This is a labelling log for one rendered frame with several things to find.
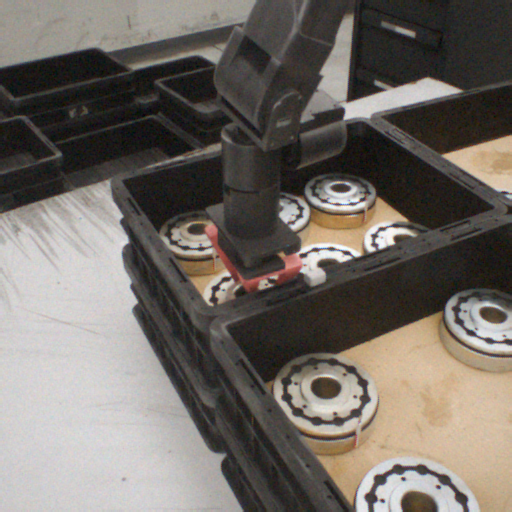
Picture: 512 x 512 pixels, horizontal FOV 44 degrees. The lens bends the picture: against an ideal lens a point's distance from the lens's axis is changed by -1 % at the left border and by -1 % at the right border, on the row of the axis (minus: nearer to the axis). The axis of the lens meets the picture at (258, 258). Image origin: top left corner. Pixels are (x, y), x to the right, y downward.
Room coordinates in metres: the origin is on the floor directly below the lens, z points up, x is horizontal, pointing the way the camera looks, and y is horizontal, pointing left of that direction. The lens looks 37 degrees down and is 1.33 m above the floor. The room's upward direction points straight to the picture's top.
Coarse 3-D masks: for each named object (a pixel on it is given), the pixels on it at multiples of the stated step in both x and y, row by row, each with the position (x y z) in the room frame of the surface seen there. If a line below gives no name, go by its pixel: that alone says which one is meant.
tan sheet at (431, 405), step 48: (384, 336) 0.51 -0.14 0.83; (432, 336) 0.51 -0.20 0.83; (384, 384) 0.44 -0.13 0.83; (432, 384) 0.44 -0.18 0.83; (480, 384) 0.44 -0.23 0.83; (384, 432) 0.38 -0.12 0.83; (432, 432) 0.38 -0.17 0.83; (480, 432) 0.38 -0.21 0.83; (336, 480) 0.33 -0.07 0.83; (480, 480) 0.33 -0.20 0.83
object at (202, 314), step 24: (360, 120) 0.86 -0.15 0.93; (408, 144) 0.79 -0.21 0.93; (168, 168) 0.72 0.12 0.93; (432, 168) 0.73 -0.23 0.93; (120, 192) 0.66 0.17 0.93; (480, 192) 0.66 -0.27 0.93; (144, 216) 0.61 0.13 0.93; (480, 216) 0.61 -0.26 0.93; (144, 240) 0.57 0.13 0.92; (408, 240) 0.56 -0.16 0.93; (432, 240) 0.56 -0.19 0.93; (168, 264) 0.52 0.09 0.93; (336, 264) 0.52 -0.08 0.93; (360, 264) 0.52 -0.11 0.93; (192, 288) 0.48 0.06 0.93; (264, 288) 0.48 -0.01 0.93; (288, 288) 0.48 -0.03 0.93; (192, 312) 0.45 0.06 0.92; (216, 312) 0.44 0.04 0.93
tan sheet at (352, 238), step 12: (384, 204) 0.79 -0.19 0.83; (384, 216) 0.76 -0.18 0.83; (396, 216) 0.76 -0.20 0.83; (312, 228) 0.73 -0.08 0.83; (324, 228) 0.73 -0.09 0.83; (360, 228) 0.73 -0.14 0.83; (312, 240) 0.70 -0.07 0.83; (324, 240) 0.70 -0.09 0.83; (336, 240) 0.70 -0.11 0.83; (348, 240) 0.70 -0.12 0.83; (360, 240) 0.70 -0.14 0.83; (360, 252) 0.67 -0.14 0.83; (192, 276) 0.62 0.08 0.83; (204, 276) 0.62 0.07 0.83; (216, 276) 0.62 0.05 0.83; (204, 288) 0.60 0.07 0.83
